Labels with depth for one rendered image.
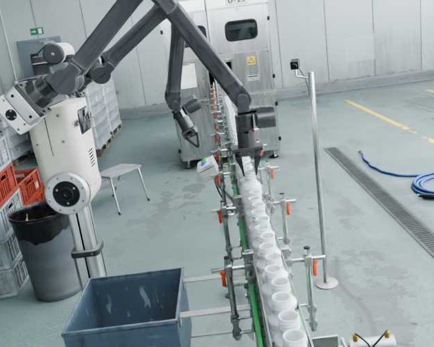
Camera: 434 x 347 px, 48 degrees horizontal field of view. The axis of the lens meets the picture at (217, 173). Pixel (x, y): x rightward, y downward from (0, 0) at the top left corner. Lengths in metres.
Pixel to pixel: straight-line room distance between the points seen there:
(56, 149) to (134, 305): 0.59
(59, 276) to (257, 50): 3.87
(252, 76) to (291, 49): 5.68
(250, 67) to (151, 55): 5.82
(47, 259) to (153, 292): 1.99
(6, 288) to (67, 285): 0.52
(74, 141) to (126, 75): 10.27
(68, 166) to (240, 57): 4.71
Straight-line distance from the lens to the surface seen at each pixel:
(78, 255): 1.96
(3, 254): 3.91
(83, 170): 1.80
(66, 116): 1.75
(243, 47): 6.31
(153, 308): 1.71
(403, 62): 12.67
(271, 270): 1.10
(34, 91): 1.60
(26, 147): 9.27
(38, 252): 3.59
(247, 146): 1.56
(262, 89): 6.37
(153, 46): 11.88
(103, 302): 1.72
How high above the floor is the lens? 1.66
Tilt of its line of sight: 16 degrees down
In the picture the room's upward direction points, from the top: 8 degrees counter-clockwise
